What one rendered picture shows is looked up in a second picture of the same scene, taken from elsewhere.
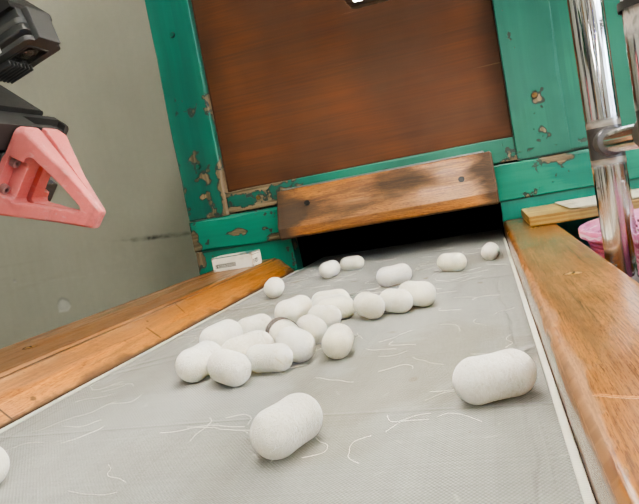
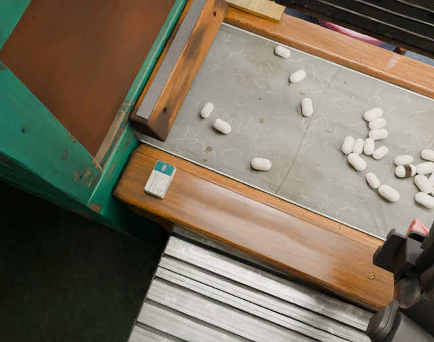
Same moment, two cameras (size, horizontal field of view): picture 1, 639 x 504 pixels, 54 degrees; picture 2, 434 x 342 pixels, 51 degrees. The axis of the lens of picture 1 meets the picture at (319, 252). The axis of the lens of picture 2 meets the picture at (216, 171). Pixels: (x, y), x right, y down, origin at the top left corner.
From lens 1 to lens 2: 1.07 m
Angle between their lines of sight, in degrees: 83
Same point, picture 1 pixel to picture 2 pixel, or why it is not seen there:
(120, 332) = (356, 238)
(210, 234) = (99, 191)
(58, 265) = not seen: outside the picture
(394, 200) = (197, 58)
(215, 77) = (60, 110)
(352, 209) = (185, 85)
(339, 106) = (134, 29)
